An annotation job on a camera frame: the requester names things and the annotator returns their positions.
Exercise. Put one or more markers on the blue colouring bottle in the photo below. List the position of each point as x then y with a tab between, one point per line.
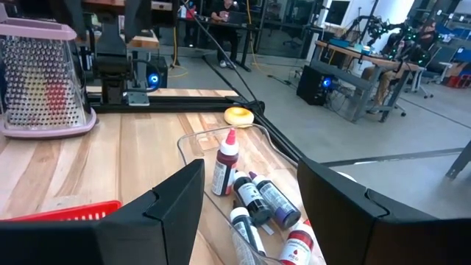
246	235

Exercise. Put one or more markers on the computer monitor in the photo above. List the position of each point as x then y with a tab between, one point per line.
336	13

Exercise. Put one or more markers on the pink box grater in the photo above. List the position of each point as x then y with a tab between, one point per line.
40	81

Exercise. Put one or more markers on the purple colouring bottle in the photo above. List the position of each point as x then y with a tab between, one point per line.
276	200

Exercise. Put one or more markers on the dark red colouring bottle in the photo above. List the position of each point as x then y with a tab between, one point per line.
225	165

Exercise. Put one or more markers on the black aluminium table frame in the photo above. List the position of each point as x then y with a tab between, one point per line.
176	105

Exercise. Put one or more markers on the person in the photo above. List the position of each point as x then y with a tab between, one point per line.
423	40
224	14

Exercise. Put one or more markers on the silver mounting plate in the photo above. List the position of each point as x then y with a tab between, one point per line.
137	99

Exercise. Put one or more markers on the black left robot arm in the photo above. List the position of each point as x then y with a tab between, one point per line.
112	66

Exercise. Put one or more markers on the red plastic basket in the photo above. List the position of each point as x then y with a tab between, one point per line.
73	212

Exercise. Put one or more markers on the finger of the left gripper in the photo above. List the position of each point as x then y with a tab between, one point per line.
73	13
136	14

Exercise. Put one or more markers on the black office desk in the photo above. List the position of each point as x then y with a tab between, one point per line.
206	23

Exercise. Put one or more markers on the clear plastic bin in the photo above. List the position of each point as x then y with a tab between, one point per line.
257	147

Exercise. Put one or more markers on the black computer tower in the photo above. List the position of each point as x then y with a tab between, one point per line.
311	84
160	66

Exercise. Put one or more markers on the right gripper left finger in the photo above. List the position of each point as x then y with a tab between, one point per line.
110	243

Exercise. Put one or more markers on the black metal leg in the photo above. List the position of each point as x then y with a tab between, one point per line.
460	160

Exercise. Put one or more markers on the distant black robot rig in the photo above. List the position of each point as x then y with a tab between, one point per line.
375	27

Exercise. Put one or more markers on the neighbouring wooden table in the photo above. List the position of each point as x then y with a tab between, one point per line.
145	41

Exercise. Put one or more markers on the bright red colouring bottle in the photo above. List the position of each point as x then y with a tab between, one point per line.
296	246

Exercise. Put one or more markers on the wooden work desk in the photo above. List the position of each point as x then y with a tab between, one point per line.
353	55

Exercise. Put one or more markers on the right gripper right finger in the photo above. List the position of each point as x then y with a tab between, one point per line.
368	235

